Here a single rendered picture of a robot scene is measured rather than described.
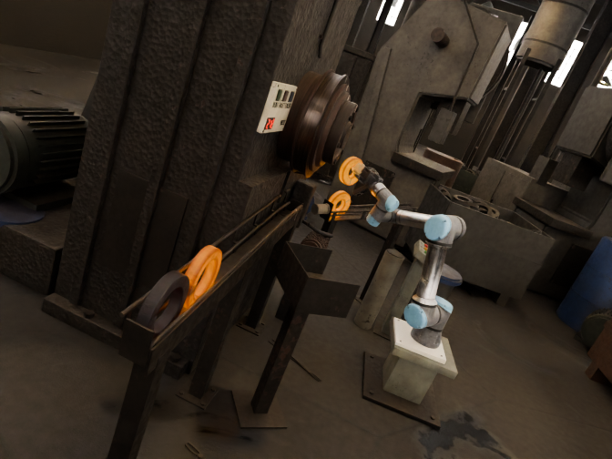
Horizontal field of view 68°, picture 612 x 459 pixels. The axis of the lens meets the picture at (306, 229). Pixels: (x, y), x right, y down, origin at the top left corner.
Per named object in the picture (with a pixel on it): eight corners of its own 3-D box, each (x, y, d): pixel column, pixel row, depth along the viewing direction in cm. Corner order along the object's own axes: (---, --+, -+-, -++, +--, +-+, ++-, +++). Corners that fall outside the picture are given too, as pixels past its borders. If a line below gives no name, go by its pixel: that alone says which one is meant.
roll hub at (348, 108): (317, 164, 190) (341, 99, 181) (330, 158, 216) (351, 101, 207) (329, 169, 189) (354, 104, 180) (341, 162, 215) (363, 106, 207)
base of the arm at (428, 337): (438, 337, 232) (446, 321, 229) (439, 352, 218) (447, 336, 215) (411, 326, 234) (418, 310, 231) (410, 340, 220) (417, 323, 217)
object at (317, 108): (281, 178, 185) (321, 64, 170) (308, 166, 229) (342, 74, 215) (295, 185, 184) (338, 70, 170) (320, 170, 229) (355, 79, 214)
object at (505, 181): (482, 239, 652) (519, 168, 618) (522, 273, 550) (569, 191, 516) (449, 228, 642) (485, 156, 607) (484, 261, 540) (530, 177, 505)
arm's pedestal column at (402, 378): (430, 380, 255) (450, 342, 246) (439, 430, 217) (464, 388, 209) (363, 352, 256) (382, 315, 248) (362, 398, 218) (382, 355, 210)
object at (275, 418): (241, 440, 169) (308, 277, 147) (229, 389, 192) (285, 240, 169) (290, 439, 178) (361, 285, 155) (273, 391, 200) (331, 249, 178)
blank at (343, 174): (343, 155, 239) (347, 158, 237) (362, 157, 250) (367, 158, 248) (335, 182, 245) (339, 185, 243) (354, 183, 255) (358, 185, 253)
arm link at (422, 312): (438, 330, 214) (466, 218, 204) (419, 334, 204) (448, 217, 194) (417, 320, 222) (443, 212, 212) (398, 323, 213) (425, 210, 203)
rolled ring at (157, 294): (196, 263, 116) (184, 258, 116) (153, 299, 99) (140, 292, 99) (181, 319, 124) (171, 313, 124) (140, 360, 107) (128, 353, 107)
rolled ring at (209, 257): (194, 317, 133) (184, 311, 133) (225, 264, 141) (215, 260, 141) (183, 298, 116) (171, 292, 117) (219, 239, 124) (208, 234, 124)
